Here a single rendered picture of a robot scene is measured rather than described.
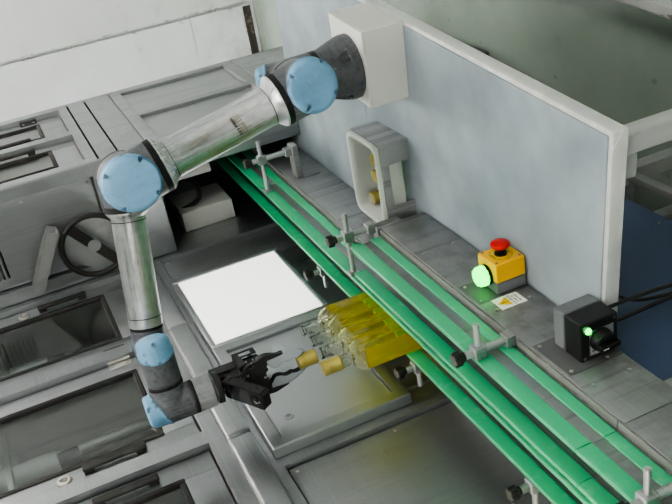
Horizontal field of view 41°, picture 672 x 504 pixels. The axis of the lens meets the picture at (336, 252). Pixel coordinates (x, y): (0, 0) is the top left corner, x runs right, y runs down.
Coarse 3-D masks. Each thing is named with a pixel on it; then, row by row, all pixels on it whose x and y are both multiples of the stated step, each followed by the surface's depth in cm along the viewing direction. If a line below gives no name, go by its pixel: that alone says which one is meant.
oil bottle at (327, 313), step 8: (360, 296) 217; (368, 296) 216; (336, 304) 215; (344, 304) 215; (352, 304) 214; (360, 304) 214; (320, 312) 214; (328, 312) 213; (336, 312) 212; (344, 312) 212; (320, 320) 213; (328, 320) 211
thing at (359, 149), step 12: (348, 132) 228; (348, 144) 231; (360, 144) 232; (372, 144) 218; (360, 156) 233; (360, 168) 235; (372, 168) 236; (360, 180) 236; (372, 180) 237; (360, 192) 238; (360, 204) 238; (384, 204) 223; (372, 216) 232; (384, 216) 224
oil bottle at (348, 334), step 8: (384, 312) 208; (368, 320) 206; (376, 320) 206; (384, 320) 205; (392, 320) 205; (344, 328) 205; (352, 328) 204; (360, 328) 204; (368, 328) 203; (376, 328) 203; (344, 336) 203; (352, 336) 202; (360, 336) 202; (344, 344) 202; (344, 352) 203
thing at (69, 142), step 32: (0, 128) 322; (32, 128) 319; (64, 128) 312; (96, 128) 301; (128, 128) 295; (0, 160) 288; (32, 160) 289; (64, 160) 283; (96, 160) 273; (0, 192) 265; (32, 192) 268; (64, 192) 274; (96, 192) 280; (0, 224) 270; (32, 224) 274; (64, 224) 278; (160, 224) 289; (0, 256) 274; (32, 256) 278; (0, 288) 277; (32, 288) 280
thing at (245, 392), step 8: (232, 376) 196; (224, 384) 195; (232, 384) 194; (240, 384) 193; (248, 384) 193; (232, 392) 195; (240, 392) 193; (248, 392) 191; (256, 392) 190; (264, 392) 190; (240, 400) 195; (248, 400) 193; (256, 400) 191; (264, 400) 190; (264, 408) 191
